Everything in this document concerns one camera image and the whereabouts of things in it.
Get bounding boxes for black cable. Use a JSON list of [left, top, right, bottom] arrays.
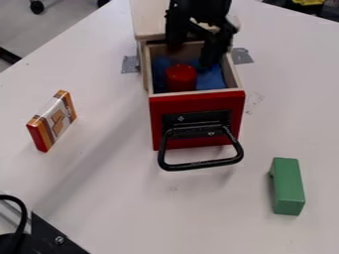
[[0, 193, 30, 254]]

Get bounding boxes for green block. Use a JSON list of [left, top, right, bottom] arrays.
[[267, 157, 307, 216]]

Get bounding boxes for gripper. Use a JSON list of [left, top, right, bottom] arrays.
[[165, 0, 243, 69]]

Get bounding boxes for drawer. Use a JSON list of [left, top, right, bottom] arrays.
[[139, 40, 247, 173]]

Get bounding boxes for red cylinder toy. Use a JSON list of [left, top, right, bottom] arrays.
[[164, 63, 199, 93]]

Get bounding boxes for red and orange box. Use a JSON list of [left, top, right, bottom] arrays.
[[25, 89, 78, 154]]

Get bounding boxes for cabinet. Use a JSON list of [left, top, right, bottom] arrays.
[[128, 0, 243, 43]]

